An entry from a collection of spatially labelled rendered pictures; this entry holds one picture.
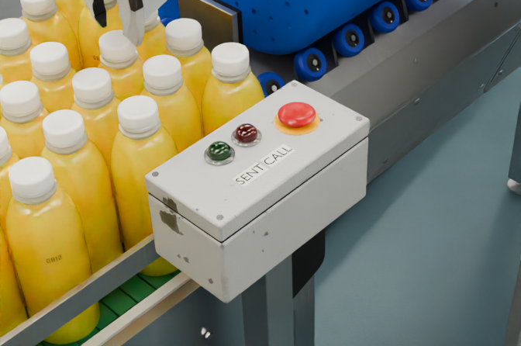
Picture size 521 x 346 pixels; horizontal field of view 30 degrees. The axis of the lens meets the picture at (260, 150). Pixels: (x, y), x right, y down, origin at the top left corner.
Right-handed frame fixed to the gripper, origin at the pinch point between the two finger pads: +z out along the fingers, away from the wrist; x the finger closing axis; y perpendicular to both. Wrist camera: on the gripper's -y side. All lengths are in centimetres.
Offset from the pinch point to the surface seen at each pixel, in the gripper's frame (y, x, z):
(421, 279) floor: 81, 11, 112
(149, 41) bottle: 5.3, 1.2, 4.7
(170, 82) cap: -0.4, -9.4, 2.3
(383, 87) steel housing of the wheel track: 37.7, -7.6, 24.5
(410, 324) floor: 69, 5, 112
